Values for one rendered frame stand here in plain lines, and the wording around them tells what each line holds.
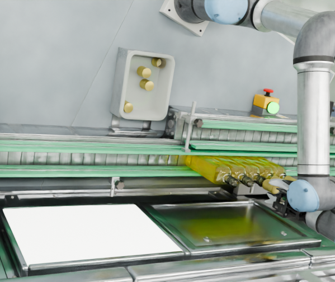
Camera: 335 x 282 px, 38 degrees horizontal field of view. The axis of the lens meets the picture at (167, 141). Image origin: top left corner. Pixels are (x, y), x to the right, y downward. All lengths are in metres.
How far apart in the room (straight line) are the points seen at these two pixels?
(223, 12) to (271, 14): 0.14
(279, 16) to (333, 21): 0.29
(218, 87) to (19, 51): 0.74
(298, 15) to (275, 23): 0.09
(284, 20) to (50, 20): 0.70
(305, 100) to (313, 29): 0.17
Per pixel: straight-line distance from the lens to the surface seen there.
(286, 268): 1.42
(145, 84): 1.66
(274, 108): 1.93
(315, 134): 1.20
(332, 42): 1.24
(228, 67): 1.89
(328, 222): 1.34
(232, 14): 1.55
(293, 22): 1.46
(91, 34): 1.63
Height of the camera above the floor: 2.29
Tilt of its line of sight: 58 degrees down
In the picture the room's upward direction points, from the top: 122 degrees clockwise
